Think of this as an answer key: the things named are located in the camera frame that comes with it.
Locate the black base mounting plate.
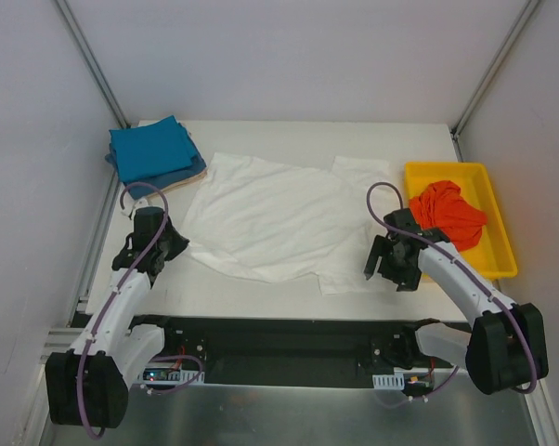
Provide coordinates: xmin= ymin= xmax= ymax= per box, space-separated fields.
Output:
xmin=70 ymin=313 xmax=455 ymax=387

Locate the beige folded t shirt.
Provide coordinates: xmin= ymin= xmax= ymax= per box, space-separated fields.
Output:
xmin=129 ymin=169 xmax=207 ymax=200

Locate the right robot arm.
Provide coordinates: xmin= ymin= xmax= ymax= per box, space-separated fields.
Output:
xmin=364 ymin=208 xmax=549 ymax=395

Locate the blue folded t shirt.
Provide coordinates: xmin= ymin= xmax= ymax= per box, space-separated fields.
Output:
xmin=105 ymin=138 xmax=207 ymax=200

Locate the right aluminium frame post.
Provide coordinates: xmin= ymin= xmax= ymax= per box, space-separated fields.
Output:
xmin=450 ymin=0 xmax=543 ymax=141

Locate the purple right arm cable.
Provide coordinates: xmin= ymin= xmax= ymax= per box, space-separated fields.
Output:
xmin=367 ymin=181 xmax=540 ymax=395

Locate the left aluminium frame post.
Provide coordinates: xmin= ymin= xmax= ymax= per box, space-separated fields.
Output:
xmin=52 ymin=0 xmax=131 ymax=128

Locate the yellow plastic tray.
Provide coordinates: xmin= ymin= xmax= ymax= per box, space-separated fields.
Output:
xmin=405 ymin=162 xmax=517 ymax=281

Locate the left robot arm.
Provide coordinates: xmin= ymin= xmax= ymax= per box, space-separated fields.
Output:
xmin=45 ymin=206 xmax=189 ymax=429

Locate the teal folded t shirt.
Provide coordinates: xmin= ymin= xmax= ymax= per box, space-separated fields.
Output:
xmin=110 ymin=115 xmax=197 ymax=182

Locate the orange t shirt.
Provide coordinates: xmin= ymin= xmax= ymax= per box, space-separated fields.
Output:
xmin=409 ymin=180 xmax=488 ymax=252

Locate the aluminium frame post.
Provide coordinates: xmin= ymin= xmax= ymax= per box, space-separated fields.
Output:
xmin=52 ymin=0 xmax=131 ymax=128
xmin=450 ymin=0 xmax=543 ymax=141

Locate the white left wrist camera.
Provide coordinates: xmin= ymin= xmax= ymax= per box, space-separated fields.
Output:
xmin=120 ymin=197 xmax=150 ymax=220

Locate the white t shirt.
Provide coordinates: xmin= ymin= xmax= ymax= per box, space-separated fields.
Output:
xmin=182 ymin=152 xmax=398 ymax=295

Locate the white slotted cable duct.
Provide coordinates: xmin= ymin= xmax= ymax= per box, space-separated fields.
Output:
xmin=371 ymin=373 xmax=405 ymax=391

